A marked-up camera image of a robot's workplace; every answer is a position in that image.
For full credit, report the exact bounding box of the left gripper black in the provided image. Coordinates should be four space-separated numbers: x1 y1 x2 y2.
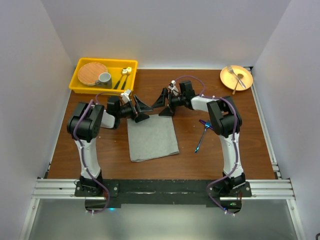
116 95 153 123

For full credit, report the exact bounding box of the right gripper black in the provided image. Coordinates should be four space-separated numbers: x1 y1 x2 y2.
152 88 186 117

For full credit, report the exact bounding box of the grey cloth napkin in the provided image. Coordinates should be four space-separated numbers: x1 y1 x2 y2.
127 114 180 162

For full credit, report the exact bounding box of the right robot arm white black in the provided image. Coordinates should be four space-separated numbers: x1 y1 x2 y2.
152 80 246 197

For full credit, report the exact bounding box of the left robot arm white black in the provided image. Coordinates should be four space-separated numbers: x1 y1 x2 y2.
66 94 153 196

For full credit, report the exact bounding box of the blue metallic knife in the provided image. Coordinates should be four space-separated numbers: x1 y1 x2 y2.
199 119 214 130

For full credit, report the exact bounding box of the grey ceramic mug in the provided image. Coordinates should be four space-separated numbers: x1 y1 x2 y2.
95 72 112 89

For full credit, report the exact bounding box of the blue metallic fork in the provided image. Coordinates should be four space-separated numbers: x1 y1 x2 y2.
194 126 209 153

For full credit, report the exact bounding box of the yellow plastic bin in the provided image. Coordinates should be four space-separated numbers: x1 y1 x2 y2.
69 57 138 95

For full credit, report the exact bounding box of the round wooden plate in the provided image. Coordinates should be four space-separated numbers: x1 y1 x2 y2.
77 62 108 86

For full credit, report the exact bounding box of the tan round plate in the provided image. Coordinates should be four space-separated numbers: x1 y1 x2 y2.
219 65 254 92

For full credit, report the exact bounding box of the silver fork on plate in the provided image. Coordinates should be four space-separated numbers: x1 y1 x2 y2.
226 65 246 89

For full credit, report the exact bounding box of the silver knife on plate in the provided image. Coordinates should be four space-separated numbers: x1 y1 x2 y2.
232 73 244 95

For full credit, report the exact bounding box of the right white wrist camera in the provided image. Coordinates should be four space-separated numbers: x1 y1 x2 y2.
168 80 179 96

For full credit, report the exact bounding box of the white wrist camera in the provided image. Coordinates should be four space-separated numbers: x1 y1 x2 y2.
168 80 179 96
120 89 132 104

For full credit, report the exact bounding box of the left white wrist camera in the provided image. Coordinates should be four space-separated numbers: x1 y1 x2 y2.
120 89 132 104

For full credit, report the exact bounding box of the gold spoon black handle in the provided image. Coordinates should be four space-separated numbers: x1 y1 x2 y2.
113 68 128 90

